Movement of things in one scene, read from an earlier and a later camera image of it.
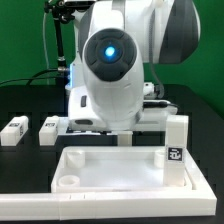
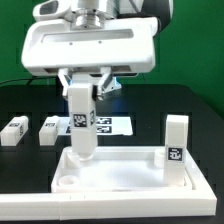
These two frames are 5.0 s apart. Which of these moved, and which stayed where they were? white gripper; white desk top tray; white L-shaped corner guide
Moved: white gripper
Stayed: white desk top tray; white L-shaped corner guide
